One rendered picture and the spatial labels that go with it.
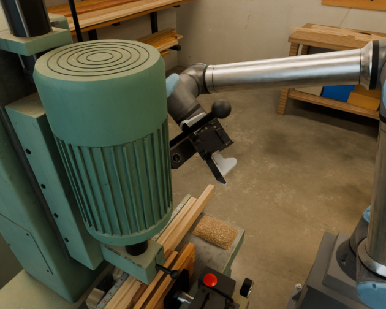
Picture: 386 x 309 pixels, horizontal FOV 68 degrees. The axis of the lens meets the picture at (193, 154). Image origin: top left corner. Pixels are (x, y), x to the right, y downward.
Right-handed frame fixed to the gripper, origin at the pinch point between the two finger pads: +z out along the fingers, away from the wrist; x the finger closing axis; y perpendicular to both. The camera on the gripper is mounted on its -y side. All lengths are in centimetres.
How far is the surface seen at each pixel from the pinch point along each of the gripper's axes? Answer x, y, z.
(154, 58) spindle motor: -18.5, 3.2, 14.3
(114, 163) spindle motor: -10.1, -9.4, 16.4
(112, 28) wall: -107, -21, -292
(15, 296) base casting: 9, -69, -19
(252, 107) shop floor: 54, 63, -287
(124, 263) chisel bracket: 11.6, -28.6, -3.6
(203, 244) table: 28.2, -16.3, -22.2
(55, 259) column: 2.9, -43.8, -8.2
